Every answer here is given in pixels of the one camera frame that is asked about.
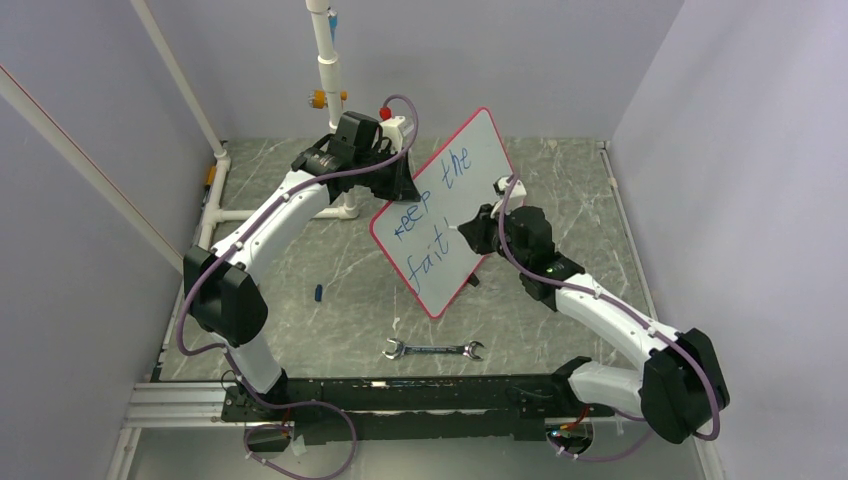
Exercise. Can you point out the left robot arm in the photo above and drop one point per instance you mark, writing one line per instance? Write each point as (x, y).
(221, 282)

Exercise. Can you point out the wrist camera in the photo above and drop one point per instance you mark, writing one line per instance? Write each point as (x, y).
(511, 193)
(400, 131)

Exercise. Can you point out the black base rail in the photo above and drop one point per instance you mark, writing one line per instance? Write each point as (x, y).
(520, 407)

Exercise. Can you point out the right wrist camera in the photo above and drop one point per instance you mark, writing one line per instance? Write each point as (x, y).
(511, 193)

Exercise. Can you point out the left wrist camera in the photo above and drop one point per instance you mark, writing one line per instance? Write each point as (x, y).
(400, 131)

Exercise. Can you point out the white PVC pipe frame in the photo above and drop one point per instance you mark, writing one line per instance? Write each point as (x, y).
(323, 18)

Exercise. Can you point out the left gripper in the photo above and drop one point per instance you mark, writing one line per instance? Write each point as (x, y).
(402, 188)

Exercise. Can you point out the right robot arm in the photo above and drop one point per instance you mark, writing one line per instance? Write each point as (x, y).
(676, 384)

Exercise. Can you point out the pink framed whiteboard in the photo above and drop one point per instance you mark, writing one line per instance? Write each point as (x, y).
(433, 261)

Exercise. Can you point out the silver open end wrench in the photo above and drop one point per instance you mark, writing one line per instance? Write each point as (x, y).
(401, 349)

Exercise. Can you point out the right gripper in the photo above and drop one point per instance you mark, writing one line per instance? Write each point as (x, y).
(477, 230)

